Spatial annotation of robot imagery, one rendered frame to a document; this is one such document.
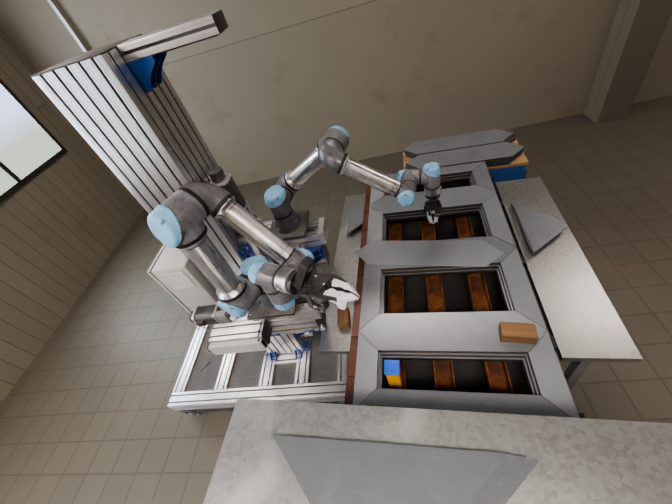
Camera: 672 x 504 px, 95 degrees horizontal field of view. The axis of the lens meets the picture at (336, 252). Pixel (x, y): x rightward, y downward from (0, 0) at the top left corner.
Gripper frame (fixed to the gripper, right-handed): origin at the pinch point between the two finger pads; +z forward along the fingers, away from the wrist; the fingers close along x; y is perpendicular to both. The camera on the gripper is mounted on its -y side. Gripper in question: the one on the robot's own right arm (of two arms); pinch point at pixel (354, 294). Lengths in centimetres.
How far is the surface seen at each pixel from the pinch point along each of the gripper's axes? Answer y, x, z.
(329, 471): 41, 31, 1
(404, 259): 51, -69, -11
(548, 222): 52, -120, 51
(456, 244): 49, -85, 11
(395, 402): 58, -1, 8
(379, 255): 51, -68, -25
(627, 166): 108, -309, 120
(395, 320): 55, -34, -4
